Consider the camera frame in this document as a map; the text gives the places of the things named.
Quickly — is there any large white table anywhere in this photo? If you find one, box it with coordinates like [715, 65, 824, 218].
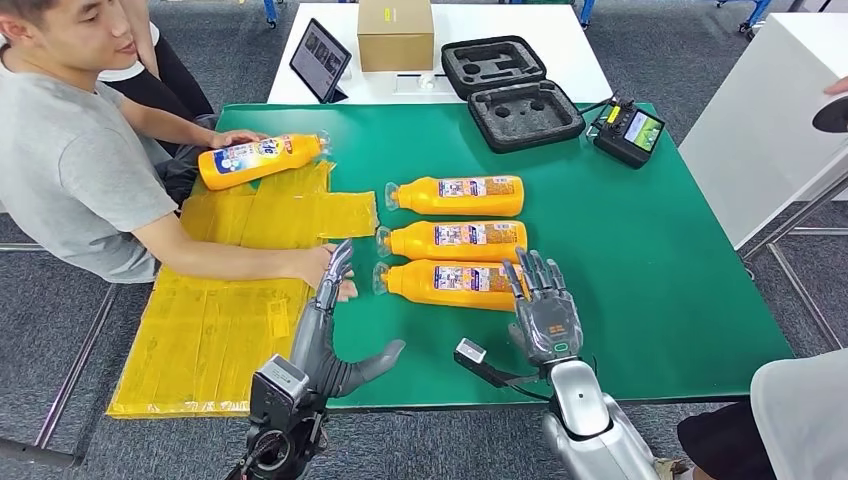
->
[678, 13, 848, 250]

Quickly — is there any small white table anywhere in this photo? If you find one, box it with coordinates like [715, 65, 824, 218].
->
[266, 3, 614, 105]

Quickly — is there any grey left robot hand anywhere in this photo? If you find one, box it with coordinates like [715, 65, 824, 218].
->
[289, 239, 407, 399]

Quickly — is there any orange detergent bottle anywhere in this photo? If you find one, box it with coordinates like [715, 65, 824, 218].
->
[197, 131, 331, 192]
[384, 175, 525, 218]
[375, 220, 529, 264]
[372, 258, 531, 313]

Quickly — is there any black remote controller with screen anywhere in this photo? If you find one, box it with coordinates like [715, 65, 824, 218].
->
[591, 97, 666, 170]

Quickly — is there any small white plastic piece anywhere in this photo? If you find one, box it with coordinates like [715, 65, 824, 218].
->
[395, 72, 448, 94]

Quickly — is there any metal floor frame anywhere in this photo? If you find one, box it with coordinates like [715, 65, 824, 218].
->
[0, 243, 121, 465]

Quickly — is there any brown cardboard box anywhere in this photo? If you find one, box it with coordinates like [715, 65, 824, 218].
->
[356, 0, 436, 73]

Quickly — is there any black tablet on stand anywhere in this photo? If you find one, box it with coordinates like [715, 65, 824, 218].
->
[289, 17, 353, 105]

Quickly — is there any yellow plastic sheet mat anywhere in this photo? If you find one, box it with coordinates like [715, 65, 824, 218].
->
[105, 162, 379, 420]

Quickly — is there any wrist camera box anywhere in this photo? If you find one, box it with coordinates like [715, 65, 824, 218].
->
[250, 354, 311, 425]
[453, 337, 541, 393]

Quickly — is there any black foam-lined open case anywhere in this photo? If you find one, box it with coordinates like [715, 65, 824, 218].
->
[440, 34, 587, 155]

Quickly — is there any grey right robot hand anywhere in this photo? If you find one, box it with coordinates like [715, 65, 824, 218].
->
[501, 248, 584, 368]

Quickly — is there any person's right hand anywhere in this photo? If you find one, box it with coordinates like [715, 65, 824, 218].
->
[296, 243, 360, 304]

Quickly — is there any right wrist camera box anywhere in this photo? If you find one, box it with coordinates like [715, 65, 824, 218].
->
[453, 337, 541, 393]

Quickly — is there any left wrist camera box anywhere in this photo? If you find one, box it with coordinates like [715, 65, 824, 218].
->
[250, 354, 311, 425]

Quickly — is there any metal table leg frame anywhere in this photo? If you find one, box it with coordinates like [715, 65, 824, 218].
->
[736, 170, 848, 347]

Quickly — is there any person's left hand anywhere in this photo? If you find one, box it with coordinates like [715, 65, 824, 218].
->
[209, 129, 269, 151]

